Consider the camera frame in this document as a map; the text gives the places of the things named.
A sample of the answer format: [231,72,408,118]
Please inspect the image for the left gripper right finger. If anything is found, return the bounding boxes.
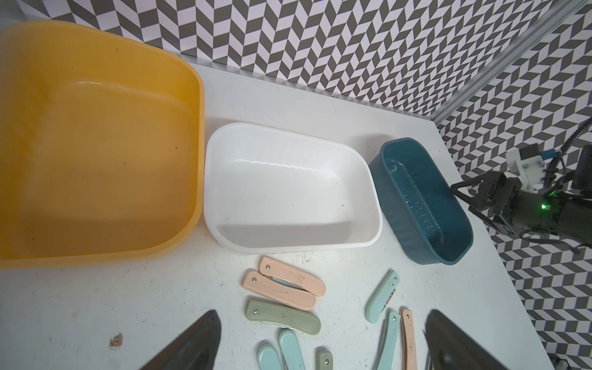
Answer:
[424,309,507,370]

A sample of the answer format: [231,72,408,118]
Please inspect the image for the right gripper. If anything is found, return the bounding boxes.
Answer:
[450,171,591,245]

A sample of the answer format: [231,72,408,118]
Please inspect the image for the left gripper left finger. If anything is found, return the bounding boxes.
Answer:
[141,310,221,370]

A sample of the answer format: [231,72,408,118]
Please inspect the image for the pink knife vertical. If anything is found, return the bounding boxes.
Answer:
[401,308,418,370]

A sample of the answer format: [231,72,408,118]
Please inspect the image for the dark teal storage box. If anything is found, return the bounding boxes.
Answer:
[369,138,473,265]

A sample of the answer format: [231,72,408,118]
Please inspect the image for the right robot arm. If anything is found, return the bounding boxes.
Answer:
[450,144,591,252]

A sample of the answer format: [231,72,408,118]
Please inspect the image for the white storage box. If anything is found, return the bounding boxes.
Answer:
[203,123,383,254]

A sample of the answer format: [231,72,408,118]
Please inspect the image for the yellow storage box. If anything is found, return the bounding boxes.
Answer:
[1,20,205,269]

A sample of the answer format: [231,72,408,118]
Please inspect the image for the mint knife middle right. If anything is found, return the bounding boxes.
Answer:
[375,310,401,370]

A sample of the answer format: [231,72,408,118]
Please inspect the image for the mint knife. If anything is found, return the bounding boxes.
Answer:
[375,310,401,370]
[257,342,283,370]
[365,269,400,324]
[278,328,305,370]

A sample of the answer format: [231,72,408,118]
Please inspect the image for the mint knife centre left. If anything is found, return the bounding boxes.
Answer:
[257,342,283,370]

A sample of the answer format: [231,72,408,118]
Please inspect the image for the mint knife upper right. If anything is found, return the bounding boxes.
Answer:
[365,269,400,324]

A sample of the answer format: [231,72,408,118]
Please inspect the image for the mint knife centre right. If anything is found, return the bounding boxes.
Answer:
[278,328,305,370]

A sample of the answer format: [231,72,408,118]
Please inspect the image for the upper pink knife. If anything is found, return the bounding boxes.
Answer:
[259,256,326,297]

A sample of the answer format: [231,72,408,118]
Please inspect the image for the olive knife under pink pair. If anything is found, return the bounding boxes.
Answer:
[245,299,322,335]

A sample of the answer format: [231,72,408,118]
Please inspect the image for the olive knife centre vertical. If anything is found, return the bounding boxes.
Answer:
[315,348,334,370]

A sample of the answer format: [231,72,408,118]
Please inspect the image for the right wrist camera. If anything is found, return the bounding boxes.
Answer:
[506,144,557,193]

